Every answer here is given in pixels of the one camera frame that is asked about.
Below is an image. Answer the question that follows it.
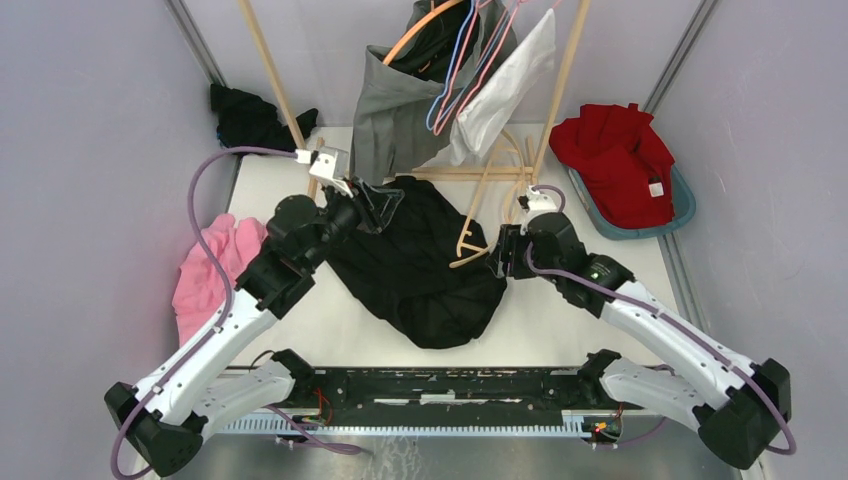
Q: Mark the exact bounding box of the orange plastic hanger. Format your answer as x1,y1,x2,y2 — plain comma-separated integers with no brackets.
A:
382,0,462,66

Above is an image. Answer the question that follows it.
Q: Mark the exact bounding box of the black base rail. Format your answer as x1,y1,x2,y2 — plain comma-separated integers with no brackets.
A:
276,367,623,427

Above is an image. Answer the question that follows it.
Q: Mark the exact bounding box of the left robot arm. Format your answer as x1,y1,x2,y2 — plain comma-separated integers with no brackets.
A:
104,179,405,477

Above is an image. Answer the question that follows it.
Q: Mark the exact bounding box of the pink garment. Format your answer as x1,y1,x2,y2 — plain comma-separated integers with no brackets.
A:
172,213,267,345

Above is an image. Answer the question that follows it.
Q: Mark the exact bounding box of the black garment corner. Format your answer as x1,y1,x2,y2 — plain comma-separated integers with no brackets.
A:
327,176,507,349
209,83,298,153

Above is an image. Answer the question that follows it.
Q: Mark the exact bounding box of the pink wire hanger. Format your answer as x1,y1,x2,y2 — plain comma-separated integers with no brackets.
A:
450,0,525,116

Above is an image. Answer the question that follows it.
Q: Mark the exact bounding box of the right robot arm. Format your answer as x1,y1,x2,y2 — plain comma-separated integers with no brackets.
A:
487,212,798,469

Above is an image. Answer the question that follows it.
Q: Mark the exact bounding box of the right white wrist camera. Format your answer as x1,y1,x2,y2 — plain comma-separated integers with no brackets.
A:
517,184,566,234

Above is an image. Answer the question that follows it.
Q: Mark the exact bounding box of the red garment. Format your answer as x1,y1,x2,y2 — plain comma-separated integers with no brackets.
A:
548,103,675,229

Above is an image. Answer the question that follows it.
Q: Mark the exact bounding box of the wooden clothes rack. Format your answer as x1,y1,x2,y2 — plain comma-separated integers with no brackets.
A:
238,1,591,182

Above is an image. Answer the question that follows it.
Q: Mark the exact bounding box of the teal laundry basket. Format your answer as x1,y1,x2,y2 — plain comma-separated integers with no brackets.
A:
563,166,697,241

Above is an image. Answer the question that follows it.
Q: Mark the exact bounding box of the white skirt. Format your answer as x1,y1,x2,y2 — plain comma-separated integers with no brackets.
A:
448,9,556,166

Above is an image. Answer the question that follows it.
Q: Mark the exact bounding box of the grey garment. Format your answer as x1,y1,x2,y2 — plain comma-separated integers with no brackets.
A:
350,1,517,184

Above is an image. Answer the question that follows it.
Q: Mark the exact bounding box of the white cable duct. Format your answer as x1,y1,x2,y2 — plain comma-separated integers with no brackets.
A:
220,411,600,440

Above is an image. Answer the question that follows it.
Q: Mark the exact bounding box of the wooden hanger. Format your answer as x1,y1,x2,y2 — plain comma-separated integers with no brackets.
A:
449,129,539,269

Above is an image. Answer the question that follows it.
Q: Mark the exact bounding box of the blue wire hanger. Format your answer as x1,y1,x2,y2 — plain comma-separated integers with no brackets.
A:
425,1,511,136

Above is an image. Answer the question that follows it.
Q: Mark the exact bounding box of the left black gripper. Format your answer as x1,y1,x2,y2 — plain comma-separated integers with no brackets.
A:
303,175,405,271

